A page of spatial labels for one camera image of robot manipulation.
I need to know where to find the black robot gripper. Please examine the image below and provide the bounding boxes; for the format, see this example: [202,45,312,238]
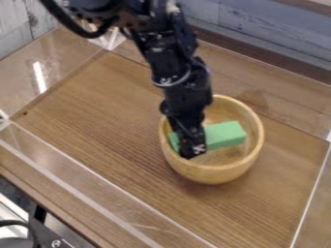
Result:
[160,67,212,160]

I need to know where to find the green rectangular block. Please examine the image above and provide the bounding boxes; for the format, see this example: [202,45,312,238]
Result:
[166,120,246,153]

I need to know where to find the brown wooden bowl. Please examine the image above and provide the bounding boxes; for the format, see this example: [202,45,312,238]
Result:
[158,95,265,185]

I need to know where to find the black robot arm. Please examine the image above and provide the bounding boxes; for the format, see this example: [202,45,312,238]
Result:
[39,0,212,159]

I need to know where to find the clear acrylic corner bracket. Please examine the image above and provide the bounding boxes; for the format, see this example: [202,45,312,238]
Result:
[79,20,126,51]

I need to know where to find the clear acrylic enclosure wall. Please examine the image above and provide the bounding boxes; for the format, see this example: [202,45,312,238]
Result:
[0,25,331,248]

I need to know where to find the black table leg bracket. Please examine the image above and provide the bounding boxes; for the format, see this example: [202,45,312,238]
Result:
[27,203,74,248]

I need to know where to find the black cable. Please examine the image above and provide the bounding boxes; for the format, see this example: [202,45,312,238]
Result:
[0,220,35,248]

